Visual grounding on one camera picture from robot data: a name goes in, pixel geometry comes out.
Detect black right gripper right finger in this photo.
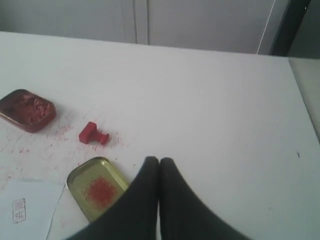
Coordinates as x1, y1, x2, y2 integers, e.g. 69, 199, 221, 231
159, 157, 248, 240

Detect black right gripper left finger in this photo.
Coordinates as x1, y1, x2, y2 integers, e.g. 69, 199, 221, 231
69, 156, 160, 240

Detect red plastic stamp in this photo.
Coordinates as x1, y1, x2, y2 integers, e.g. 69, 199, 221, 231
78, 121, 110, 145

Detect red ink paste tin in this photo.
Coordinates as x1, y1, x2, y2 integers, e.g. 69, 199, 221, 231
0, 89, 57, 133

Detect gold tin lid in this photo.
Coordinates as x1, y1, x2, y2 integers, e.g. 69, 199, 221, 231
66, 156, 130, 223

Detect white paper sheet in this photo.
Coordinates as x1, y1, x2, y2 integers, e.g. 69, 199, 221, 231
0, 180, 64, 240

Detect white cabinet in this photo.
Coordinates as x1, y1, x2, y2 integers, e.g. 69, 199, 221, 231
0, 0, 289, 54

